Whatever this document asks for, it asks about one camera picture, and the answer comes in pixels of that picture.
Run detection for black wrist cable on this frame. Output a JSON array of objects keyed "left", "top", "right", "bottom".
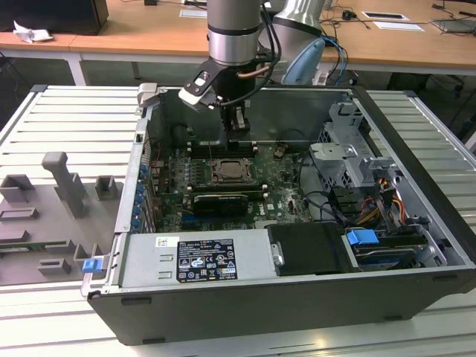
[{"left": 258, "top": 0, "right": 286, "bottom": 101}]

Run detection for metal drive cage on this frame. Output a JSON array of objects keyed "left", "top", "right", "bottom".
[{"left": 307, "top": 100, "right": 402, "bottom": 191}]

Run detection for white desk cable hatch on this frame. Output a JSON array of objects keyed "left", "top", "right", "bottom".
[
  {"left": 361, "top": 10, "right": 409, "bottom": 21},
  {"left": 178, "top": 7, "right": 208, "bottom": 19}
]

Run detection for black monitor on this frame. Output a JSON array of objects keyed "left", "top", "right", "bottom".
[{"left": 0, "top": 0, "right": 109, "bottom": 36}]

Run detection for grey plastic case bracket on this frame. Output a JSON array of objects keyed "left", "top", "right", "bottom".
[{"left": 135, "top": 82, "right": 161, "bottom": 109}]

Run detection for black graphics card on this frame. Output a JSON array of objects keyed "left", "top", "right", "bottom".
[{"left": 192, "top": 192, "right": 250, "bottom": 219}]

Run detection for CPU socket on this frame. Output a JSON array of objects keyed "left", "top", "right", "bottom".
[{"left": 207, "top": 155, "right": 260, "bottom": 187}]

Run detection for black open PC case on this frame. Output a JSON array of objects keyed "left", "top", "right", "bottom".
[{"left": 80, "top": 82, "right": 476, "bottom": 347}]

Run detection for small white device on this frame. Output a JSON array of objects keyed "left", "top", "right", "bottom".
[{"left": 311, "top": 65, "right": 331, "bottom": 86}]

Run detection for crumpled white paper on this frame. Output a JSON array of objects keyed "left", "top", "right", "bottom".
[{"left": 13, "top": 20, "right": 54, "bottom": 44}]

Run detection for black plastic shroud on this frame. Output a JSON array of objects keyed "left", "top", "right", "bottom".
[{"left": 266, "top": 221, "right": 361, "bottom": 277}]

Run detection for grey parts rack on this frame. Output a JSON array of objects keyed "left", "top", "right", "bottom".
[{"left": 0, "top": 150, "right": 126, "bottom": 288}]

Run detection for green RAM stick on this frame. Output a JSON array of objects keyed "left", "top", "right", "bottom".
[{"left": 0, "top": 240, "right": 74, "bottom": 254}]

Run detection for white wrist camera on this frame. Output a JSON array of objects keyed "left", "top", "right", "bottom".
[{"left": 177, "top": 68, "right": 221, "bottom": 112}]

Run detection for blue expansion slot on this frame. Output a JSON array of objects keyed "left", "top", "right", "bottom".
[{"left": 181, "top": 216, "right": 224, "bottom": 230}]

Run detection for green motherboard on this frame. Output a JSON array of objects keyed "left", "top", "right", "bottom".
[{"left": 148, "top": 141, "right": 338, "bottom": 232}]

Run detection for hard disk in blue carrier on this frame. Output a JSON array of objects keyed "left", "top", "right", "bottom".
[{"left": 344, "top": 228, "right": 428, "bottom": 271}]

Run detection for wooden desk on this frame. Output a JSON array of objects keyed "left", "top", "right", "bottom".
[
  {"left": 68, "top": 0, "right": 476, "bottom": 81},
  {"left": 0, "top": 7, "right": 112, "bottom": 89}
]

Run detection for yellow red power wires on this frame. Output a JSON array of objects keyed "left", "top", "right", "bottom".
[{"left": 356, "top": 177, "right": 408, "bottom": 226}]

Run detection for grey power supply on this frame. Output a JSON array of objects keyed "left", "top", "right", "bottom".
[{"left": 118, "top": 227, "right": 284, "bottom": 289}]

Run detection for blue plastic latch tab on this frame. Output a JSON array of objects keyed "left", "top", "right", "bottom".
[{"left": 83, "top": 257, "right": 103, "bottom": 277}]

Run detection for clear document tray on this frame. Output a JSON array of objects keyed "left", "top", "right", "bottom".
[{"left": 430, "top": 15, "right": 476, "bottom": 37}]

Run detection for white paper sheet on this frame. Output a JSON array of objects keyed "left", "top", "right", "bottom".
[{"left": 372, "top": 20, "right": 429, "bottom": 33}]

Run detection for blue cable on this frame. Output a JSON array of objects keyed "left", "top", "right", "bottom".
[{"left": 322, "top": 33, "right": 350, "bottom": 89}]

